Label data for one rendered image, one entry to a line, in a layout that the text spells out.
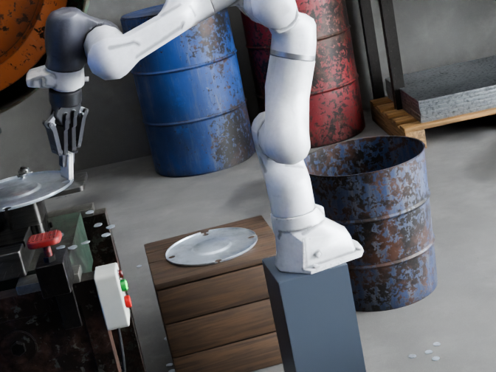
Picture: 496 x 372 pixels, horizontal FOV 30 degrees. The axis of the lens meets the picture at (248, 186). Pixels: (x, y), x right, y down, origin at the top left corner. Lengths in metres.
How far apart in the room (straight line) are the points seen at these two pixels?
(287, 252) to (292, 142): 0.31
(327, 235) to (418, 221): 0.77
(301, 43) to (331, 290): 0.61
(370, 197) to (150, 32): 1.10
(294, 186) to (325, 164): 1.01
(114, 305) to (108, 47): 0.56
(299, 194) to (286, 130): 0.19
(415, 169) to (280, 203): 0.81
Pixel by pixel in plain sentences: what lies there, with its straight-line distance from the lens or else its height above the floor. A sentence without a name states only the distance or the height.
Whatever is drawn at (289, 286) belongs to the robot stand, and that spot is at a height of 0.43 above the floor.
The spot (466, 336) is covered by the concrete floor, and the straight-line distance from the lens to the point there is 2.86.
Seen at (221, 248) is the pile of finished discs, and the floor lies 0.36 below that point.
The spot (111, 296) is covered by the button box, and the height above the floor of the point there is 0.58.
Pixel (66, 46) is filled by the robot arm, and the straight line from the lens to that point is 2.11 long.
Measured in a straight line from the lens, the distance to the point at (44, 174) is 2.41.
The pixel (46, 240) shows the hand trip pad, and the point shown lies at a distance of 1.95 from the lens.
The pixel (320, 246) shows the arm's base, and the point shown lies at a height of 0.50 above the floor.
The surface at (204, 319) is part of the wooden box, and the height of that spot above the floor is 0.21.
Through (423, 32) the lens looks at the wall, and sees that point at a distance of 5.76.
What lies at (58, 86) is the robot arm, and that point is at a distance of 2.15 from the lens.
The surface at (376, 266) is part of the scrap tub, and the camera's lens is 3.00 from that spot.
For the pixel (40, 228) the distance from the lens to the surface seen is 2.28.
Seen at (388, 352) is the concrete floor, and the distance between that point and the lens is 2.82.
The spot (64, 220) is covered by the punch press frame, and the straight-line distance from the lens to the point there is 2.47.
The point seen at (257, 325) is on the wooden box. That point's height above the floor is 0.15.
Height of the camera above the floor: 1.34
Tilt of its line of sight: 17 degrees down
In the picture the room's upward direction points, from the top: 11 degrees counter-clockwise
